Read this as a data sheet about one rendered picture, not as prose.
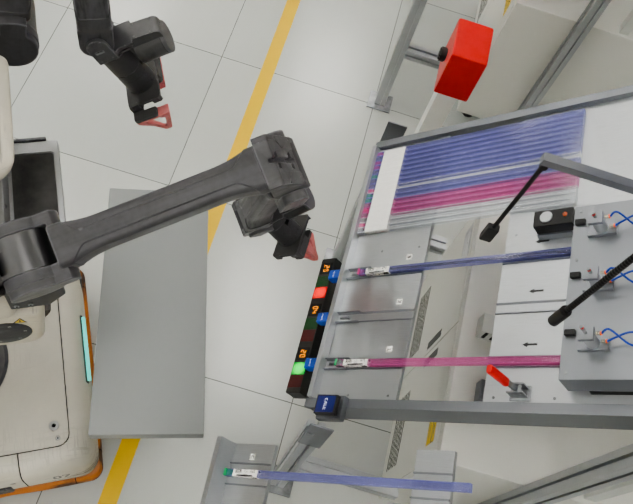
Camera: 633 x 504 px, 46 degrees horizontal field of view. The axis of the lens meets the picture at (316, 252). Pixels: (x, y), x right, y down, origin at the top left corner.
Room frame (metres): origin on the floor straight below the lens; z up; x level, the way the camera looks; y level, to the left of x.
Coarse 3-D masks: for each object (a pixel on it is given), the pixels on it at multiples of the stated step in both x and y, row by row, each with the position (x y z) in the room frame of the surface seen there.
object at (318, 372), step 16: (368, 176) 1.04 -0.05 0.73; (352, 224) 0.90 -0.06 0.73; (352, 240) 0.85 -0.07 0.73; (352, 256) 0.82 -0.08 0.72; (336, 288) 0.73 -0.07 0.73; (336, 304) 0.69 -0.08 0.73; (336, 320) 0.66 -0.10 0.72; (320, 352) 0.57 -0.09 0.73; (320, 368) 0.54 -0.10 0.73; (320, 384) 0.51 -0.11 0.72
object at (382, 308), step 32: (384, 256) 0.82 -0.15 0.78; (416, 256) 0.81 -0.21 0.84; (352, 288) 0.74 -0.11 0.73; (384, 288) 0.74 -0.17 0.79; (416, 288) 0.74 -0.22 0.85; (352, 320) 0.66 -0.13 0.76; (384, 320) 0.66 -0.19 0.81; (352, 352) 0.59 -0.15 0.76; (384, 352) 0.59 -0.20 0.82; (352, 384) 0.51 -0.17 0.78; (384, 384) 0.52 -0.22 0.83
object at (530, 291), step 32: (608, 128) 1.09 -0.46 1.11; (608, 160) 1.01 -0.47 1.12; (608, 192) 0.93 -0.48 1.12; (512, 224) 0.88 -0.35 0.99; (512, 288) 0.73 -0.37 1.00; (544, 288) 0.73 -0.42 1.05; (512, 320) 0.66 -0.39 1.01; (544, 320) 0.66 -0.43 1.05; (512, 352) 0.60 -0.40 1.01; (544, 352) 0.60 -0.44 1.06; (544, 384) 0.54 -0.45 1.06
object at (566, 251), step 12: (528, 252) 0.80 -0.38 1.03; (540, 252) 0.80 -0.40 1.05; (552, 252) 0.80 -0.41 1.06; (564, 252) 0.80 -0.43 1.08; (408, 264) 0.79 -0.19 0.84; (420, 264) 0.79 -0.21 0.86; (432, 264) 0.78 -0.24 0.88; (444, 264) 0.78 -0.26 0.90; (456, 264) 0.78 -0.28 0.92; (468, 264) 0.78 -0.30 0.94; (480, 264) 0.78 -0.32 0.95
